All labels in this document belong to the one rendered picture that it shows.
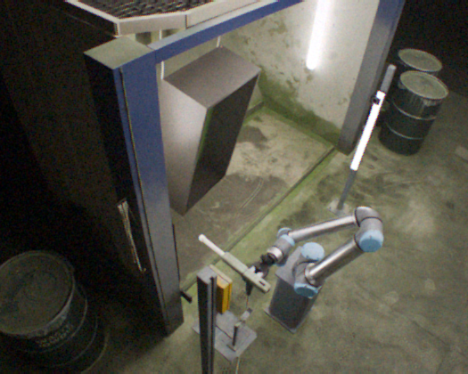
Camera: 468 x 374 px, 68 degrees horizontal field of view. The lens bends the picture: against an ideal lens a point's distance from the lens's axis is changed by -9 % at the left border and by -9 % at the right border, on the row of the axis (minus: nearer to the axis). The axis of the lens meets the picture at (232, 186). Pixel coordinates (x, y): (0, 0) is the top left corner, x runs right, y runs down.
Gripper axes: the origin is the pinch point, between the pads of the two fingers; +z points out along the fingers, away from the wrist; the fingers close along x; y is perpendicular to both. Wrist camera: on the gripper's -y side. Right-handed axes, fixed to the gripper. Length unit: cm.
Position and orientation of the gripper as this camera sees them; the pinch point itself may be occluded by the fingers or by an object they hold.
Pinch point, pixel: (248, 280)
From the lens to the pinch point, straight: 199.4
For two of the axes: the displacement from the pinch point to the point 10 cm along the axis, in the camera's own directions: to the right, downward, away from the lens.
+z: -6.5, 5.3, -5.3
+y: -0.4, 6.8, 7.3
